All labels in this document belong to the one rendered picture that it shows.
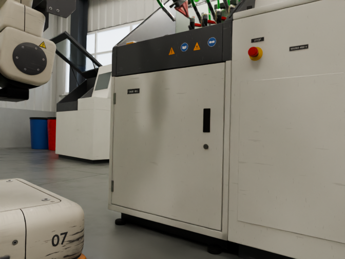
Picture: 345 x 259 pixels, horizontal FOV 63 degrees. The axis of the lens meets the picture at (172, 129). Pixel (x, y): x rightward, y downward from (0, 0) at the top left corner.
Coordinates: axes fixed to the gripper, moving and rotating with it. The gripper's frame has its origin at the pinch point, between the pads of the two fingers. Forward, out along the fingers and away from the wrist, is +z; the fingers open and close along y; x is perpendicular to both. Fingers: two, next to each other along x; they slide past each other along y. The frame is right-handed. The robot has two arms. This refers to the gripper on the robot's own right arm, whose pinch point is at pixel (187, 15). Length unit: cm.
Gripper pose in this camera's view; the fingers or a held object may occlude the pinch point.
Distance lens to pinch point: 161.0
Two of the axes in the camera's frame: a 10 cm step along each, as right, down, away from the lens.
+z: 5.3, 7.3, 4.3
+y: 5.6, -6.8, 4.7
